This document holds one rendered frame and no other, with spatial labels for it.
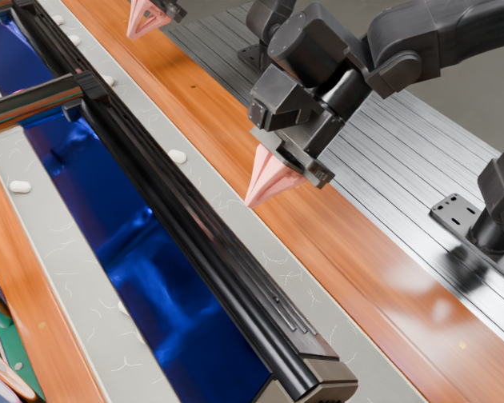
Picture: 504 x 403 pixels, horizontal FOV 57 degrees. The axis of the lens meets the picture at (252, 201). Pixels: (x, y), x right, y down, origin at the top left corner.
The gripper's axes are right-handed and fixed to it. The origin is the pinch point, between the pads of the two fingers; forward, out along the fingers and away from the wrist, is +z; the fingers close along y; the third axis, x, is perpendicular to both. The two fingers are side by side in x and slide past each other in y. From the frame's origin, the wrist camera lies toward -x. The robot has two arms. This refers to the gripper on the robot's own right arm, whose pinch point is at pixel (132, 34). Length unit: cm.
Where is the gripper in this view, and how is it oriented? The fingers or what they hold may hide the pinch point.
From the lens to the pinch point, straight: 91.0
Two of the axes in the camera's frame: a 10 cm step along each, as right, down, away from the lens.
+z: -6.3, 7.5, 2.0
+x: 5.3, 2.1, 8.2
